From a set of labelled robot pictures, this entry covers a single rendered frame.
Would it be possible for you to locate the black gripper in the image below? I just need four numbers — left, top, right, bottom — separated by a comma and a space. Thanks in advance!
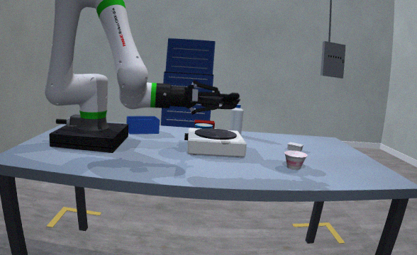
170, 80, 236, 115

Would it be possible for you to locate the grey bottle with blue cap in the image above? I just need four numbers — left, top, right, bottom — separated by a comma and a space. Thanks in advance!
230, 104, 243, 135

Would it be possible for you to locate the blue open rectangular bin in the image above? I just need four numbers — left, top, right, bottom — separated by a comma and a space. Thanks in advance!
127, 116, 160, 134

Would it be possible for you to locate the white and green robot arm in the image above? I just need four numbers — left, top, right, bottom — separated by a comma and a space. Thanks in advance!
45, 0, 172, 133

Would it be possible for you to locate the black frying pan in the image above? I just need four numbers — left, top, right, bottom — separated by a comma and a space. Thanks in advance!
199, 93, 240, 109

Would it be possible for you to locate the white yogurt cup with pink lid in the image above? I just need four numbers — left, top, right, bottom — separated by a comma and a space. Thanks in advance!
284, 151, 308, 170

